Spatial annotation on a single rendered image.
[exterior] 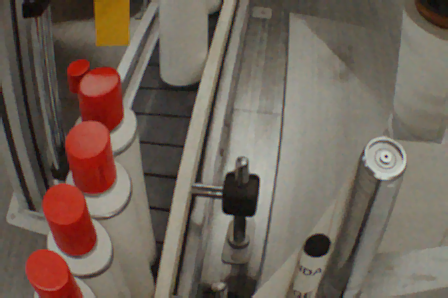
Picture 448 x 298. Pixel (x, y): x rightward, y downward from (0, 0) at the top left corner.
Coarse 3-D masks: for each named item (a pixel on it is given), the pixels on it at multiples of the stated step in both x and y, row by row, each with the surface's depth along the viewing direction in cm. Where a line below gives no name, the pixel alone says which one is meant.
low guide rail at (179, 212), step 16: (224, 16) 75; (224, 32) 73; (224, 48) 74; (208, 64) 69; (208, 80) 67; (208, 96) 66; (208, 112) 66; (192, 128) 63; (192, 144) 62; (192, 160) 61; (192, 176) 60; (176, 192) 58; (176, 208) 57; (176, 224) 56; (176, 240) 55; (176, 256) 54; (160, 272) 52; (176, 272) 54; (160, 288) 51
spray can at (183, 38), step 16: (160, 0) 64; (176, 0) 62; (192, 0) 63; (160, 16) 65; (176, 16) 64; (192, 16) 64; (160, 32) 67; (176, 32) 66; (192, 32) 66; (160, 48) 69; (176, 48) 67; (192, 48) 68; (160, 64) 71; (176, 64) 69; (192, 64) 69; (176, 80) 71; (192, 80) 71
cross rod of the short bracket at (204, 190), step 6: (192, 186) 59; (198, 186) 59; (204, 186) 59; (210, 186) 59; (216, 186) 59; (222, 186) 59; (192, 192) 59; (198, 192) 59; (204, 192) 59; (210, 192) 59; (216, 192) 59; (216, 198) 59
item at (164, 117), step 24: (216, 24) 80; (144, 96) 71; (168, 96) 71; (192, 96) 71; (144, 120) 69; (168, 120) 69; (144, 144) 67; (168, 144) 67; (144, 168) 65; (168, 168) 65; (168, 192) 63; (168, 216) 61
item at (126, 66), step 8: (152, 0) 71; (152, 8) 69; (144, 16) 68; (152, 16) 68; (144, 24) 67; (136, 32) 66; (144, 32) 66; (136, 40) 65; (144, 40) 67; (128, 48) 64; (136, 48) 64; (128, 56) 63; (136, 56) 64; (120, 64) 62; (128, 64) 62; (120, 72) 62; (128, 72) 62
